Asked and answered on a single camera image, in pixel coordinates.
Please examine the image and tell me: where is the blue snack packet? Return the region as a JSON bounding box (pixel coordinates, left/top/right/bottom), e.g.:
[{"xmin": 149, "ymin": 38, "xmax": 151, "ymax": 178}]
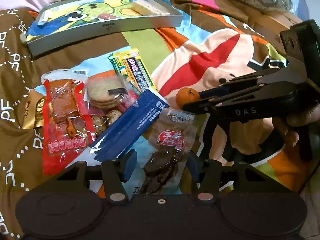
[{"xmin": 89, "ymin": 88, "xmax": 169, "ymax": 162}]

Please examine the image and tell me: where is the dark dried meat packet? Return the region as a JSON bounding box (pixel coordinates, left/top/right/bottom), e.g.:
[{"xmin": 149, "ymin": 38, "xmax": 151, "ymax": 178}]
[{"xmin": 139, "ymin": 108, "xmax": 198, "ymax": 194}]

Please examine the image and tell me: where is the red meat snack packet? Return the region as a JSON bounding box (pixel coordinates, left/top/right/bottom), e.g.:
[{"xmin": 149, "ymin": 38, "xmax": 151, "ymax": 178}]
[{"xmin": 41, "ymin": 69, "xmax": 96, "ymax": 175}]

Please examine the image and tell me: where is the round cracker packet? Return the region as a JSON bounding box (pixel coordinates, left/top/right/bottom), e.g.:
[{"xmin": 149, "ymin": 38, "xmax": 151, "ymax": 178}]
[{"xmin": 84, "ymin": 75, "xmax": 129, "ymax": 109}]

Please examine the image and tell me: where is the person's right hand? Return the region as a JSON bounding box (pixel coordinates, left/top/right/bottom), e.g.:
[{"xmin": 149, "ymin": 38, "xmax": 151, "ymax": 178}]
[{"xmin": 272, "ymin": 103, "xmax": 319, "ymax": 147}]

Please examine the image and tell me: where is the small orange tangerine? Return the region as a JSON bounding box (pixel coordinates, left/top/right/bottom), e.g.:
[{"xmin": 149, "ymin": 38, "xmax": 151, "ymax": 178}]
[{"xmin": 175, "ymin": 87, "xmax": 201, "ymax": 109}]

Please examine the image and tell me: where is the quail egg packet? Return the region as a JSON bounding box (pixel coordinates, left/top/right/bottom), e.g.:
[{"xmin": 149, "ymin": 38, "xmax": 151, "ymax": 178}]
[{"xmin": 91, "ymin": 109, "xmax": 122, "ymax": 137}]

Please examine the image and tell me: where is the colourful cartoon bedspread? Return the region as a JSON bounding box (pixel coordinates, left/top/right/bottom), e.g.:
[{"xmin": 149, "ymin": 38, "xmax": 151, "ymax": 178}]
[{"xmin": 34, "ymin": 0, "xmax": 319, "ymax": 201}]

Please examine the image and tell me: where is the red pink candy packet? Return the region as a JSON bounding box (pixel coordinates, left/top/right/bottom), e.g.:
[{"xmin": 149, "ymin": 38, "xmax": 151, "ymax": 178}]
[{"xmin": 85, "ymin": 88, "xmax": 140, "ymax": 116}]

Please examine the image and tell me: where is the brown patterned PF blanket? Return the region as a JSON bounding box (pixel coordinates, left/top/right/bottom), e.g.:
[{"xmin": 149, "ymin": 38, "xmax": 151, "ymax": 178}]
[{"xmin": 0, "ymin": 7, "xmax": 51, "ymax": 240}]

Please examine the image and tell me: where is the gold wrapped snack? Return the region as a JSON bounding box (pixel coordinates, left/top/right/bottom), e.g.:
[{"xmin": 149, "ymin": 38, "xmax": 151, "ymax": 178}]
[{"xmin": 22, "ymin": 96, "xmax": 46, "ymax": 129}]

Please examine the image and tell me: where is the yellow green candy bar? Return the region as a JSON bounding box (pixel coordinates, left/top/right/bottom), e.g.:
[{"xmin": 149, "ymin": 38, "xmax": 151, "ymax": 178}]
[{"xmin": 108, "ymin": 48, "xmax": 157, "ymax": 92}]

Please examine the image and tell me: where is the wafer biscuit packet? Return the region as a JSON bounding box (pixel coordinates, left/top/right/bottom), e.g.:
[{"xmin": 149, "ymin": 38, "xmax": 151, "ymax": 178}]
[{"xmin": 132, "ymin": 0, "xmax": 171, "ymax": 16}]

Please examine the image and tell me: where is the grey tray with cartoon drawing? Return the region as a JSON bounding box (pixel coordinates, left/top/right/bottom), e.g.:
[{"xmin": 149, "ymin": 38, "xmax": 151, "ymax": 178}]
[{"xmin": 21, "ymin": 0, "xmax": 183, "ymax": 57}]

